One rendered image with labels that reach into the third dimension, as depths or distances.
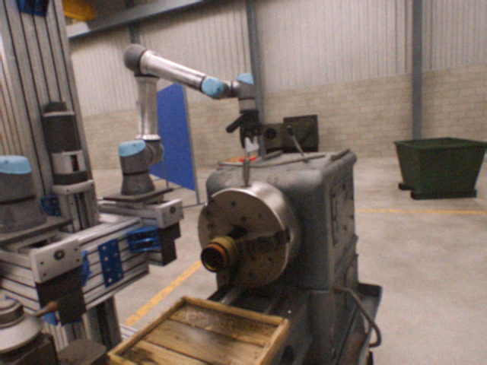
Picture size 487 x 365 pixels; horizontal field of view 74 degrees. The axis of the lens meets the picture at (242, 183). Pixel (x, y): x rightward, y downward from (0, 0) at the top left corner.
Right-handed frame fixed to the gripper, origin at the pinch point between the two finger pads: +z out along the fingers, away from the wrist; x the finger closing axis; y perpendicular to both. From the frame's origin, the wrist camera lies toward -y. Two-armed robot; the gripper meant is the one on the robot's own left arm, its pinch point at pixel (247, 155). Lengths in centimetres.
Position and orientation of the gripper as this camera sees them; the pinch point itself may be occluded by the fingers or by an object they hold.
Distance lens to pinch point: 147.9
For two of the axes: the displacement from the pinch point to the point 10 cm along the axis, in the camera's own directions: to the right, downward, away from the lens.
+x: 4.9, -2.0, 8.5
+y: 8.7, 0.1, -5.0
